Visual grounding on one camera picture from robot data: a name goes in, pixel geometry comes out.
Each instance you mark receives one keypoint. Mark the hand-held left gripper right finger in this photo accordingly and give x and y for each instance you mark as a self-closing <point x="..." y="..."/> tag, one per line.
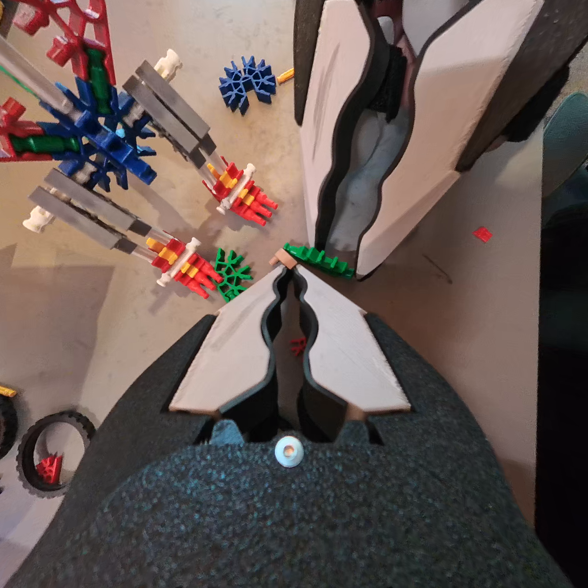
<point x="358" y="363"/>

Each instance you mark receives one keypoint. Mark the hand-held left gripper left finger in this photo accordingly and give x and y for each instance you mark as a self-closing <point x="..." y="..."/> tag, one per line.
<point x="230" y="358"/>

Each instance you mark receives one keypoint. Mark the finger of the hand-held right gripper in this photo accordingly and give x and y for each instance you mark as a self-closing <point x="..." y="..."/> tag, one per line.
<point x="459" y="101"/>
<point x="322" y="110"/>

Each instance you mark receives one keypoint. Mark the green fan-shaped connector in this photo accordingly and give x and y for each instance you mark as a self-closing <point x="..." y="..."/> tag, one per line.
<point x="231" y="273"/>
<point x="322" y="259"/>

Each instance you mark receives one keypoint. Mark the small tan clip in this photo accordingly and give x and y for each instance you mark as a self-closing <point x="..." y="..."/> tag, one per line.
<point x="284" y="262"/>

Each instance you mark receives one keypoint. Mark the short yellow rod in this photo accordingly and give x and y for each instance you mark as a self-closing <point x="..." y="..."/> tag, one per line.
<point x="286" y="73"/>
<point x="6" y="390"/>

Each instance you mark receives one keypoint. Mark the red fan-shaped connector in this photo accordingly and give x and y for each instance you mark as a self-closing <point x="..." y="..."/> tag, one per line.
<point x="297" y="345"/>
<point x="48" y="469"/>

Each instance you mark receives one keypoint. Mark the blue snowflake connector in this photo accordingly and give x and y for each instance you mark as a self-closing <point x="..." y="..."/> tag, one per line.
<point x="246" y="84"/>

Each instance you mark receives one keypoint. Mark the tiny red plastic piece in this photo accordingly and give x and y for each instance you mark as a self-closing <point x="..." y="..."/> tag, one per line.
<point x="482" y="233"/>

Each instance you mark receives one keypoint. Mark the black toy tire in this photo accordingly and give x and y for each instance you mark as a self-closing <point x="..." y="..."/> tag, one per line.
<point x="24" y="457"/>
<point x="7" y="432"/>

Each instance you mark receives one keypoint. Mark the colourful toy construction model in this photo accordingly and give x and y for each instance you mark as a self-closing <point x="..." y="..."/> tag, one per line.
<point x="92" y="147"/>

